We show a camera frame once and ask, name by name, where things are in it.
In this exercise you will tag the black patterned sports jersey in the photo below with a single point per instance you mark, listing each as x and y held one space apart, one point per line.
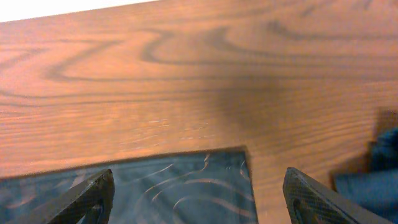
208 187

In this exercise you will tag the dark blue clothes pile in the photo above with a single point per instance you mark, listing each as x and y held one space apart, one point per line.
375 190

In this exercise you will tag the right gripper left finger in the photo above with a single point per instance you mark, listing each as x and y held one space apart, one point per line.
91 201

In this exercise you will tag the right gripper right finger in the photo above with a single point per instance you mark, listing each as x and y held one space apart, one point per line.
309 201

